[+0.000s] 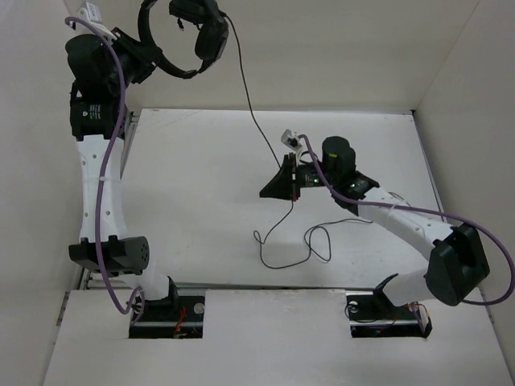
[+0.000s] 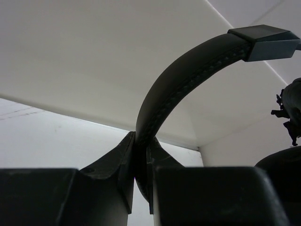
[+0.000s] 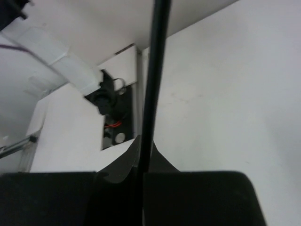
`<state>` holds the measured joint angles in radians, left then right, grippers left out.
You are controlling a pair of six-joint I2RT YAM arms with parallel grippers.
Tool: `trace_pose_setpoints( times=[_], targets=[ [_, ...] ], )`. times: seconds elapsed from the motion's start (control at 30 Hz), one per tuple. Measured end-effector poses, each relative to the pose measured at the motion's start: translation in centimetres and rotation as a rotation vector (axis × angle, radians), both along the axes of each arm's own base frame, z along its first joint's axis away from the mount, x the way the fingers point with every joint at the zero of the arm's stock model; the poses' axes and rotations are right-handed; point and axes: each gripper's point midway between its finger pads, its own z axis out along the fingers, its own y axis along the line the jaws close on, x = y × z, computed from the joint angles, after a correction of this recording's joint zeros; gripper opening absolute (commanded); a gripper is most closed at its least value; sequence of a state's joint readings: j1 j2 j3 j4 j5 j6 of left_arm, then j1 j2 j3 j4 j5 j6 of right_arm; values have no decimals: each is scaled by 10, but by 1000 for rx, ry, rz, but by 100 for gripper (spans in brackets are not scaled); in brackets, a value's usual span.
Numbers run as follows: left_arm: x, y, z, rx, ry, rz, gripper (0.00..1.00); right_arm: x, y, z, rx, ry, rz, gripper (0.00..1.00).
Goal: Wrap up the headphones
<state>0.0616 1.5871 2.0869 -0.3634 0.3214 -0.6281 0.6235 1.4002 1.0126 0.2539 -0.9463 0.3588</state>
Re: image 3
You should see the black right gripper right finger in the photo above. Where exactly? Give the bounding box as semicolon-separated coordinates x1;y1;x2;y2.
142;141;266;226

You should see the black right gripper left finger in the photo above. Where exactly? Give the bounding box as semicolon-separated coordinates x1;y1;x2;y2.
0;138;142;226

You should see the black headphone cable with plugs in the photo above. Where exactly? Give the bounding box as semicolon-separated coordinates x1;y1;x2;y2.
140;0;172;175

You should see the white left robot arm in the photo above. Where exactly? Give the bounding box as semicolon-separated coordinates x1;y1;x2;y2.
0;0;103;95

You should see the white front cover board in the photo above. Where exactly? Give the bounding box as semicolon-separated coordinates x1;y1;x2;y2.
21;44;142;174

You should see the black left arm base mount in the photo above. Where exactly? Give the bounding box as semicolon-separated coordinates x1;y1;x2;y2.
85;69;135;150

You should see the aluminium left side rail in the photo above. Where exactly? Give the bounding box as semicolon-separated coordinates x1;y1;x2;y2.
0;135;38;159

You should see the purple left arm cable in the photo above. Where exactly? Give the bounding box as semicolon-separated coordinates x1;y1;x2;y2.
0;43;55;69

